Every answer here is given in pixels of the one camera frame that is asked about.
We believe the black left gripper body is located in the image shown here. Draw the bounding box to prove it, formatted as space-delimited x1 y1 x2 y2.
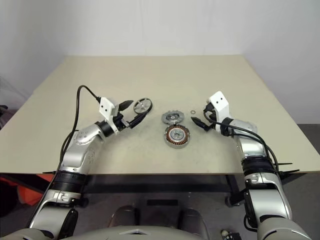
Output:
113 104 133 131

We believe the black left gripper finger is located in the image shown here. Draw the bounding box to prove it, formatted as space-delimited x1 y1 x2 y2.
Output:
119 99 134 113
127 112 148 129

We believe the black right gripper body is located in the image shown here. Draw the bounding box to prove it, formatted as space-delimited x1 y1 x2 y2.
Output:
203 107 221 132

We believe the black pulley wheel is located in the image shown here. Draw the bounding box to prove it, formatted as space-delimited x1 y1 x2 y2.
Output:
133 97 154 118

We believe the scratched round metal plate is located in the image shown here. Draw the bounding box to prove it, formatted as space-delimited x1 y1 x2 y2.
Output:
161 110 185 125

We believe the motor stator with copper windings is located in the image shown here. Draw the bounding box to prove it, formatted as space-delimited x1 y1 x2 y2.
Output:
162 122 192 150

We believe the black rectangular plate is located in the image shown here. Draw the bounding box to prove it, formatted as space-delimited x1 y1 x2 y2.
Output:
147 199 177 207

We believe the dark rounded shape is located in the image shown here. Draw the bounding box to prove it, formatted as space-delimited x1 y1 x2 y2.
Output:
178 207 211 226
111 204 141 226

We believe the silver robot torso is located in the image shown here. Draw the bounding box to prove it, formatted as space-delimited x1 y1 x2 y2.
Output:
0 219 320 240

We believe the orange cloth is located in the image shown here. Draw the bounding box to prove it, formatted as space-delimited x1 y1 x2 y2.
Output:
14 174 55 206

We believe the dark object beside table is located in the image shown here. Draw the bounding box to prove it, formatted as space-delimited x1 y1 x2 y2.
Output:
0 103 10 131

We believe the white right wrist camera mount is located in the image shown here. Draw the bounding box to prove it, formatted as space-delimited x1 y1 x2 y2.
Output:
208 90 230 133

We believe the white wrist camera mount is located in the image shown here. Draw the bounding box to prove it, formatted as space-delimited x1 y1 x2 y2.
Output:
208 90 230 133
99 96 121 134

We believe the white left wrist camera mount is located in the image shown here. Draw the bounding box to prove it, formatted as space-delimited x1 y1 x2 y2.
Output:
99 96 121 134

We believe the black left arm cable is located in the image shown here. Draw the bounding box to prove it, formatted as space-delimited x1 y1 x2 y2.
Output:
56 85 102 181

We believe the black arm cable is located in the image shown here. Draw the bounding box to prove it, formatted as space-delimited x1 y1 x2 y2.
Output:
202 108 282 176
56 85 102 181

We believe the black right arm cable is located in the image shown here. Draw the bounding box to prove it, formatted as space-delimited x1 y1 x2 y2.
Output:
202 108 282 176

